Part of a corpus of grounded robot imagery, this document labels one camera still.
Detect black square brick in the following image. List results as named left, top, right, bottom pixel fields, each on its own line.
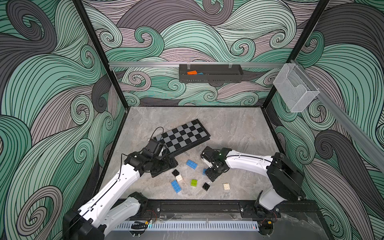
left=172, top=170, right=180, bottom=177
left=202, top=183, right=210, bottom=191

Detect light blue long brick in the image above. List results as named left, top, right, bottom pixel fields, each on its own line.
left=186, top=160, right=198, bottom=170
left=171, top=180, right=182, bottom=194

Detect white square brick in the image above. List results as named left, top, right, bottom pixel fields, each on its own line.
left=176, top=175, right=183, bottom=182

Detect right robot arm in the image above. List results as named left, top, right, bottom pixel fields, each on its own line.
left=201, top=147, right=306, bottom=218

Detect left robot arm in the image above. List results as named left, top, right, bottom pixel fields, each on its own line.
left=62, top=139, right=177, bottom=240

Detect cream square brick lower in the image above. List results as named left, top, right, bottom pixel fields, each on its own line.
left=223, top=183, right=231, bottom=191

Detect lime green square brick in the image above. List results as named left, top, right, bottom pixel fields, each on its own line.
left=191, top=179, right=198, bottom=187

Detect black grey chessboard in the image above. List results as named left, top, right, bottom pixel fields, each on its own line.
left=153, top=119, right=211, bottom=157

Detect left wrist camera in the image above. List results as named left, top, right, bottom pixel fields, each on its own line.
left=146, top=139, right=164, bottom=156

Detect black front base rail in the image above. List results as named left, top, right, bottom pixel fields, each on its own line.
left=135, top=200, right=321, bottom=220

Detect white slotted cable duct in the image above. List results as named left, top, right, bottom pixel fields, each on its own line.
left=112, top=220, right=259, bottom=232

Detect black wall tray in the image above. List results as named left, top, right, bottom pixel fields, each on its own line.
left=179, top=65, right=244, bottom=84

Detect aluminium rail back wall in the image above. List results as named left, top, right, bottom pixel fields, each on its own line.
left=109, top=61, right=284, bottom=69

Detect aluminium rail wall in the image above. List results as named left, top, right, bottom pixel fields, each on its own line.
left=290, top=60, right=384, bottom=173
left=109, top=61, right=284, bottom=69

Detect clear plastic wall bin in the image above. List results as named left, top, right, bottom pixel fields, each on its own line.
left=273, top=64, right=320, bottom=113

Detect aluminium rail right wall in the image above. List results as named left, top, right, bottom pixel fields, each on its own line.
left=290, top=60, right=384, bottom=173

